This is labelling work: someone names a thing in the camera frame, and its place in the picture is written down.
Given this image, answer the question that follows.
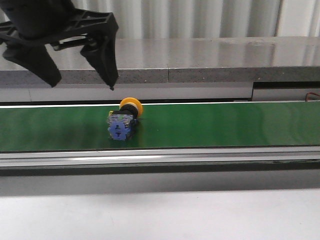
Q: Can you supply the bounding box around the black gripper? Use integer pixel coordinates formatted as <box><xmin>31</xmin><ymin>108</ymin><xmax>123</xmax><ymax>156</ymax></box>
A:
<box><xmin>0</xmin><ymin>0</ymin><xmax>119</xmax><ymax>91</ymax></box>

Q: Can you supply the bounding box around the yellow mushroom push button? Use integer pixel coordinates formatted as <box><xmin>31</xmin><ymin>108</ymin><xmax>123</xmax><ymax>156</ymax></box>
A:
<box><xmin>106</xmin><ymin>97</ymin><xmax>144</xmax><ymax>141</ymax></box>

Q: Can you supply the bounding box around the white corrugated curtain backdrop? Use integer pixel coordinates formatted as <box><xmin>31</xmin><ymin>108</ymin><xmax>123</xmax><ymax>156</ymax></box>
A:
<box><xmin>73</xmin><ymin>0</ymin><xmax>320</xmax><ymax>39</ymax></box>

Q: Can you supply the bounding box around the green conveyor belt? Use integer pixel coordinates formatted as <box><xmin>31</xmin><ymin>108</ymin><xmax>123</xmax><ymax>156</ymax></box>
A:
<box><xmin>0</xmin><ymin>101</ymin><xmax>320</xmax><ymax>152</ymax></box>

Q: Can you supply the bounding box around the grey stone countertop slab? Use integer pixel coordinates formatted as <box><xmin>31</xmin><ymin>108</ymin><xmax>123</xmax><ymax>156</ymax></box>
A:
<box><xmin>0</xmin><ymin>36</ymin><xmax>320</xmax><ymax>85</ymax></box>

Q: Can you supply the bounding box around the white rear conveyor frame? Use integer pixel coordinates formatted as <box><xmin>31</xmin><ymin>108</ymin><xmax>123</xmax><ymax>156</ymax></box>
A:
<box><xmin>0</xmin><ymin>82</ymin><xmax>320</xmax><ymax>103</ymax></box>

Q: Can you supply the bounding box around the red thin wire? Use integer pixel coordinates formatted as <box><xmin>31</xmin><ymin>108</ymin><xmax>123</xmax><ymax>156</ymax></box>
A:
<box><xmin>303</xmin><ymin>92</ymin><xmax>320</xmax><ymax>103</ymax></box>

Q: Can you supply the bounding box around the aluminium front conveyor rail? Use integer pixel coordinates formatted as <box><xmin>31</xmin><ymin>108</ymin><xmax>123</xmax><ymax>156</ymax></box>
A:
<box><xmin>0</xmin><ymin>146</ymin><xmax>320</xmax><ymax>167</ymax></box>

